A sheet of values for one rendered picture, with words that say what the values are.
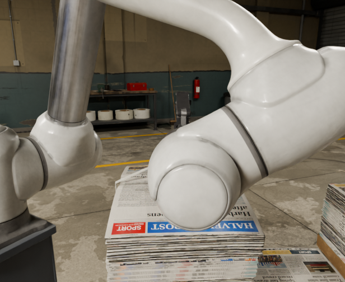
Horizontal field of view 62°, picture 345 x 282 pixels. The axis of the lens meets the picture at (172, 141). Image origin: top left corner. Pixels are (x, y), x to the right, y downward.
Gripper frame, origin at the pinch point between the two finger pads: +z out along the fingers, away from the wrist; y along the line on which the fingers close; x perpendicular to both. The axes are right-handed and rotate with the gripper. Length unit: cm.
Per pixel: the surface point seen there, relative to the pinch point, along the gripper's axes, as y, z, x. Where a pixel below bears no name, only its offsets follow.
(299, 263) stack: 41, 13, 38
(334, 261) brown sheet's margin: 38, 10, 47
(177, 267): 22.2, -18.5, -0.6
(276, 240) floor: 111, 157, 89
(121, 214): 13.3, -15.4, -11.5
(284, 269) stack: 41, 10, 32
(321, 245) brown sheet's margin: 38, 18, 47
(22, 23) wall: -145, 562, -308
